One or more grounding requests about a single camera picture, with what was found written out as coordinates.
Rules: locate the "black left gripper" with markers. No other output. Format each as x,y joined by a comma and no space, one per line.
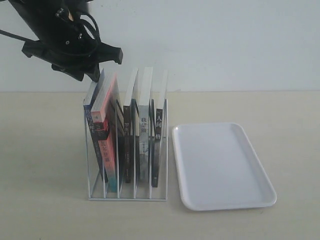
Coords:
68,37

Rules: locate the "dark blue book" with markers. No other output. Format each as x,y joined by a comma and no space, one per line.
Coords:
88,102

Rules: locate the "pink red book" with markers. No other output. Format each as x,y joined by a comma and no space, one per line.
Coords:
105,119

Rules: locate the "black book white characters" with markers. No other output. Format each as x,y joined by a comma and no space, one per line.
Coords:
159,129

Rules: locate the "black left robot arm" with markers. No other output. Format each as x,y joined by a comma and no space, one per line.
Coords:
68,37

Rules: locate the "grey white book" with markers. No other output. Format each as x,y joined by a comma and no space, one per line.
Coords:
144,122

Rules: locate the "dark brown book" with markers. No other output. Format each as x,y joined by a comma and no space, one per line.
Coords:
129,106

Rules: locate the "white plastic tray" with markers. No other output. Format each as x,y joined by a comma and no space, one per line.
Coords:
218,168

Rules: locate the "white wire book rack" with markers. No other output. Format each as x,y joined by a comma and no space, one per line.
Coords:
98,188

